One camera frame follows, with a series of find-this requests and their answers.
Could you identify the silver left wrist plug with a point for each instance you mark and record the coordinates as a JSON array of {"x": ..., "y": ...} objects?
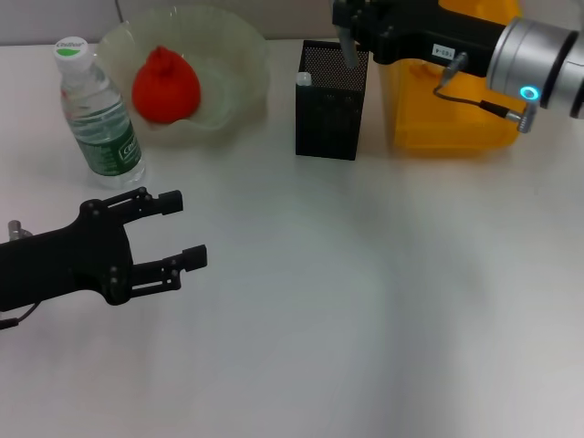
[{"x": 17, "y": 229}]

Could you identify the translucent green glass fruit plate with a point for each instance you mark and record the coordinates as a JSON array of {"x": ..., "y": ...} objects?
[{"x": 232, "y": 68}]

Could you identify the yellow plastic bin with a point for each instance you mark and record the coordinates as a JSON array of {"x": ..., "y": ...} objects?
[{"x": 456, "y": 123}]

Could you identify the clear green-label water bottle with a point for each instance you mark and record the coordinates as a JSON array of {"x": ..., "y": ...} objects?
[{"x": 100, "y": 132}]

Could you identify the red-orange fruit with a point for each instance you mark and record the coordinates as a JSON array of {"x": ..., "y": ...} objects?
[{"x": 166, "y": 89}]

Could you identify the black mesh pen holder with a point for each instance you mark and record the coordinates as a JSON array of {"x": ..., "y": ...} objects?
[{"x": 330, "y": 114}]

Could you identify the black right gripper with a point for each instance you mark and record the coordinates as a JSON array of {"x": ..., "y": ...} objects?
[{"x": 420, "y": 32}]

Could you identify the mint green pen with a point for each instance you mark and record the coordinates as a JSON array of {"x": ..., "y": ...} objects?
[{"x": 303, "y": 80}]

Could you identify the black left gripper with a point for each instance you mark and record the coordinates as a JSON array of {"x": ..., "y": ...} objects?
[{"x": 64, "y": 269}]

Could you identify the grey marker pen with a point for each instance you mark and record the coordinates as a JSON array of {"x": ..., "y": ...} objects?
[{"x": 349, "y": 52}]

